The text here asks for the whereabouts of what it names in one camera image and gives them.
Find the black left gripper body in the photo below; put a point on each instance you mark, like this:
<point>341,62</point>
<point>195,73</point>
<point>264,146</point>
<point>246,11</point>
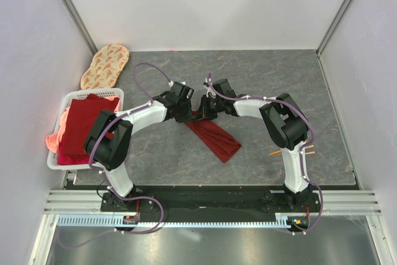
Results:
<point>184,114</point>

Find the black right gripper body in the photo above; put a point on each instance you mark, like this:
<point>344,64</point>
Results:
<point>211,106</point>

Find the red cloth napkin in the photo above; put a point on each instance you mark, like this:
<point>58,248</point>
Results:
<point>223,145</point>

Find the orange plastic fork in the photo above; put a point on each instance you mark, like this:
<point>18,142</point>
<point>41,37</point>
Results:
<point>275,153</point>

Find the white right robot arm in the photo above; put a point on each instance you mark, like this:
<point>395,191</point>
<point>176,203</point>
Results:
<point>286,125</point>

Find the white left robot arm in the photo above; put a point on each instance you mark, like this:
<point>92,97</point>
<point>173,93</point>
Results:
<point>108,142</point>

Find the floral oval placemat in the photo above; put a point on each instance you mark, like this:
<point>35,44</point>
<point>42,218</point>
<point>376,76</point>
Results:
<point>105,68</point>

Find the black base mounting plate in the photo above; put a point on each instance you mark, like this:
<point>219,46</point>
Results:
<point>212,203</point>

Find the red cloth in basket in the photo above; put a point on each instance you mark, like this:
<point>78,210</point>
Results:
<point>82,115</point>

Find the magenta cloth in basket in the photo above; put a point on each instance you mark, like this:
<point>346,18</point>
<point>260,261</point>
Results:
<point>65,160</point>

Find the salmon pink cloth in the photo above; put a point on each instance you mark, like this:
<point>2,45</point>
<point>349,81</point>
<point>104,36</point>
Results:
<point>53,141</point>

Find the white plastic basket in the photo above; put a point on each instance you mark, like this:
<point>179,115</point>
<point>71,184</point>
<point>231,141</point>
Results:
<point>52,160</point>

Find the white slotted cable duct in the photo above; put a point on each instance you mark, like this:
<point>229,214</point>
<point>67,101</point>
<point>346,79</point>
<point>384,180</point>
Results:
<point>124,221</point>

